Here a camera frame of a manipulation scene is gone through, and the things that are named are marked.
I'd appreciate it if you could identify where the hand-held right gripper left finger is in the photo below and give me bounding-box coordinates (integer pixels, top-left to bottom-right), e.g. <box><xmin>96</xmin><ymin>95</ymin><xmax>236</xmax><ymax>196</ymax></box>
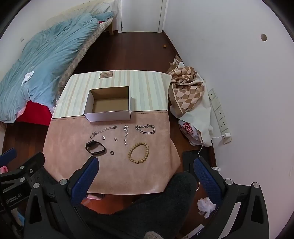
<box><xmin>24</xmin><ymin>157</ymin><xmax>100</xmax><ymax>239</ymax></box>

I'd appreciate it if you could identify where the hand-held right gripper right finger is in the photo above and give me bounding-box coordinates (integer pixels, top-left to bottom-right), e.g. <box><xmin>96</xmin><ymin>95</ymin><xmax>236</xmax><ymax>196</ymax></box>
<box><xmin>193</xmin><ymin>157</ymin><xmax>270</xmax><ymax>239</ymax></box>

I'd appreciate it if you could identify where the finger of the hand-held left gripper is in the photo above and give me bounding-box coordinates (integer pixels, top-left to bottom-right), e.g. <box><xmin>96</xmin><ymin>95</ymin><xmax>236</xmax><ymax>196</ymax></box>
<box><xmin>0</xmin><ymin>148</ymin><xmax>18</xmax><ymax>165</ymax></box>
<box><xmin>0</xmin><ymin>152</ymin><xmax>46</xmax><ymax>184</ymax></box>

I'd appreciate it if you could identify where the black smart band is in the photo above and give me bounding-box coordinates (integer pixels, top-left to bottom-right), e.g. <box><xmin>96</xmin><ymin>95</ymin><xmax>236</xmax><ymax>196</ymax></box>
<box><xmin>85</xmin><ymin>140</ymin><xmax>106</xmax><ymax>156</ymax></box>

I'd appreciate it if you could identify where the wooden bead bracelet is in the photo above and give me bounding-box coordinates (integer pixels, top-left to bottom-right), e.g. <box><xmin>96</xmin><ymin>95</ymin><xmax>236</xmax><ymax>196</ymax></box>
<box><xmin>128</xmin><ymin>142</ymin><xmax>150</xmax><ymax>164</ymax></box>

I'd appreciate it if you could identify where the thin silver chain necklace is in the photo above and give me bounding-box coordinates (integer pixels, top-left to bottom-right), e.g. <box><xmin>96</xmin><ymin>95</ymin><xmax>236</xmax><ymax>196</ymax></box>
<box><xmin>90</xmin><ymin>125</ymin><xmax>117</xmax><ymax>139</ymax></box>

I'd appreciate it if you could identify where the chunky silver chain bracelet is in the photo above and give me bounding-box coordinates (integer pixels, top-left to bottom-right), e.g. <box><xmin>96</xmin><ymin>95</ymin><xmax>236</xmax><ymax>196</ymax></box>
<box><xmin>135</xmin><ymin>124</ymin><xmax>156</xmax><ymax>134</ymax></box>

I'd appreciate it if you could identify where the cardboard box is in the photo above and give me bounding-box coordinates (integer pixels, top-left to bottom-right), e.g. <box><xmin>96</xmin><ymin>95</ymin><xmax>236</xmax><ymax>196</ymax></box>
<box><xmin>83</xmin><ymin>86</ymin><xmax>131</xmax><ymax>122</ymax></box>

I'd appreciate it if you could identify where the crumpled white tissue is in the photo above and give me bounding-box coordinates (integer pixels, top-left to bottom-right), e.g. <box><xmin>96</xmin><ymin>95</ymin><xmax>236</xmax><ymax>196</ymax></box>
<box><xmin>198</xmin><ymin>197</ymin><xmax>216</xmax><ymax>218</ymax></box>

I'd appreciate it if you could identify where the red bed sheet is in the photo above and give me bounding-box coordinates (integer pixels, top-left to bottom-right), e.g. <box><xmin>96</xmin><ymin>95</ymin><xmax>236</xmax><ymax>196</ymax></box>
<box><xmin>16</xmin><ymin>101</ymin><xmax>54</xmax><ymax>126</ymax></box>

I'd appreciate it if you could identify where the red and white plastic bag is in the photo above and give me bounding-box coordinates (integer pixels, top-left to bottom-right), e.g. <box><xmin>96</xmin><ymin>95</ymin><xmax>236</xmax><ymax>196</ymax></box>
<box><xmin>179</xmin><ymin>121</ymin><xmax>204</xmax><ymax>146</ymax></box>

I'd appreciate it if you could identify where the blue duvet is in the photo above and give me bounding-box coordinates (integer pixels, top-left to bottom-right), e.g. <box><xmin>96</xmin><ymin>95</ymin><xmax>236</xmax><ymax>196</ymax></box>
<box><xmin>0</xmin><ymin>12</ymin><xmax>114</xmax><ymax>122</ymax></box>

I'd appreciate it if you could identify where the bed with patterned mattress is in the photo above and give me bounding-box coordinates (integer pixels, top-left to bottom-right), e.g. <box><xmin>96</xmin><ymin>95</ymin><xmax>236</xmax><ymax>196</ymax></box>
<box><xmin>0</xmin><ymin>0</ymin><xmax>120</xmax><ymax>127</ymax></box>

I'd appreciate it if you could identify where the white quilted pillow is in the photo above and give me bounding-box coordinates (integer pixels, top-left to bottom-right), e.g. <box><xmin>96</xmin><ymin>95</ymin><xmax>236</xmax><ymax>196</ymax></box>
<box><xmin>88</xmin><ymin>0</ymin><xmax>120</xmax><ymax>18</ymax></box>

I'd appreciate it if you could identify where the white door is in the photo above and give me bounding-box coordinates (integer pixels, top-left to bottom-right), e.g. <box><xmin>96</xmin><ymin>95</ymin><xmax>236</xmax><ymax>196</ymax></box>
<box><xmin>118</xmin><ymin>0</ymin><xmax>167</xmax><ymax>33</ymax></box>

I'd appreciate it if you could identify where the white charger cable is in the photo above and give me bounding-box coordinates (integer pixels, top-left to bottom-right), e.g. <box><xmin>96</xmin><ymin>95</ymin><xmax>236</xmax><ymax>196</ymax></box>
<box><xmin>195</xmin><ymin>135</ymin><xmax>227</xmax><ymax>170</ymax></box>

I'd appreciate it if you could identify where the white wall socket strip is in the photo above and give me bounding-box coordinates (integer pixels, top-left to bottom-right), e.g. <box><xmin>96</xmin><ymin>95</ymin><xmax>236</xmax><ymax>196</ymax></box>
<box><xmin>208</xmin><ymin>88</ymin><xmax>232</xmax><ymax>145</ymax></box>

